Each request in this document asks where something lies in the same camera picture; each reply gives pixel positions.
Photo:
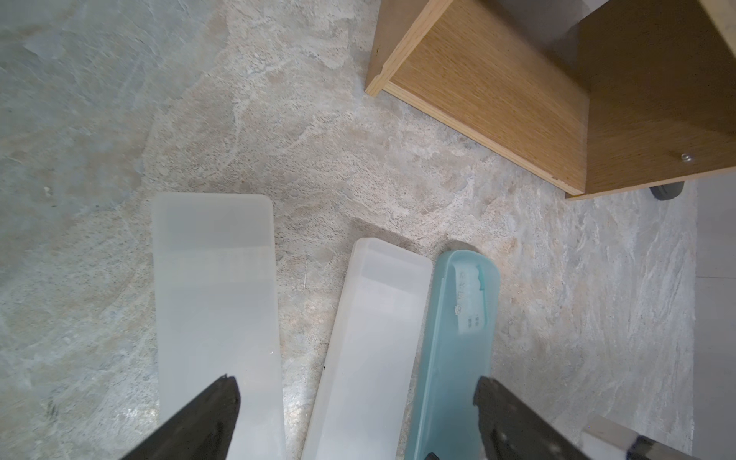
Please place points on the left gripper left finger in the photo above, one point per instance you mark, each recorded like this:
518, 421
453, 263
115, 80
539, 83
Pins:
203, 429

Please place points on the left teal pencil case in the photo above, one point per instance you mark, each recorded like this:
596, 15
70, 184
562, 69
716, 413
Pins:
457, 350

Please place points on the left frosted white pencil case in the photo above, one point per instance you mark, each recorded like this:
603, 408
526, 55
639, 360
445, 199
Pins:
216, 311

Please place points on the wooden three-tier shelf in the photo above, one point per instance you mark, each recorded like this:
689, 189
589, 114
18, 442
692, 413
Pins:
649, 101

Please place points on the right frosted white pencil case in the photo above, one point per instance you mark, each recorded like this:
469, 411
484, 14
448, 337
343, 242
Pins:
359, 406

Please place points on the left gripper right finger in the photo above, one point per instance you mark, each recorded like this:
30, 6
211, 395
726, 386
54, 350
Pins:
510, 429

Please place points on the frosted white pencil case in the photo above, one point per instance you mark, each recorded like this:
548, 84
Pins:
216, 311
359, 406

